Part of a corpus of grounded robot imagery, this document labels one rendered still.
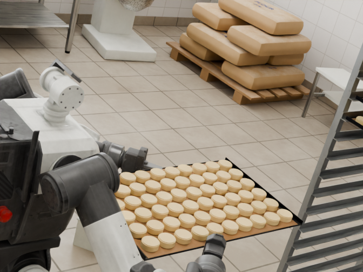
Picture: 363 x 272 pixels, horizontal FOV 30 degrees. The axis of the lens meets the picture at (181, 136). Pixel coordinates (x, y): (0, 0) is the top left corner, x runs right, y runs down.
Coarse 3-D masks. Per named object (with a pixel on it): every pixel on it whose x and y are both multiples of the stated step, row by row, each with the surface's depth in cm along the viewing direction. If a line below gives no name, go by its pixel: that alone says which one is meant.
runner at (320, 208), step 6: (348, 198) 303; (354, 198) 306; (360, 198) 309; (318, 204) 291; (324, 204) 293; (330, 204) 296; (336, 204) 299; (342, 204) 302; (348, 204) 304; (354, 204) 305; (360, 204) 307; (306, 210) 288; (312, 210) 290; (318, 210) 292; (324, 210) 293; (330, 210) 294
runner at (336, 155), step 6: (336, 150) 278; (342, 150) 281; (348, 150) 283; (354, 150) 286; (360, 150) 289; (330, 156) 278; (336, 156) 280; (342, 156) 281; (348, 156) 283; (354, 156) 284; (360, 156) 286
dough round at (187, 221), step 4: (180, 216) 196; (184, 216) 196; (188, 216) 197; (192, 216) 197; (180, 220) 195; (184, 220) 194; (188, 220) 195; (192, 220) 196; (180, 224) 195; (184, 224) 194; (188, 224) 194; (192, 224) 195
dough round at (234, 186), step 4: (232, 180) 223; (228, 184) 220; (232, 184) 221; (236, 184) 221; (240, 184) 222; (228, 188) 220; (232, 188) 220; (236, 188) 219; (240, 188) 221; (236, 192) 220
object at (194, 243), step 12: (168, 192) 210; (228, 192) 220; (156, 204) 202; (180, 204) 206; (240, 216) 208; (180, 228) 194; (252, 228) 203; (264, 228) 205; (276, 228) 207; (192, 240) 190; (144, 252) 180; (156, 252) 181; (168, 252) 182
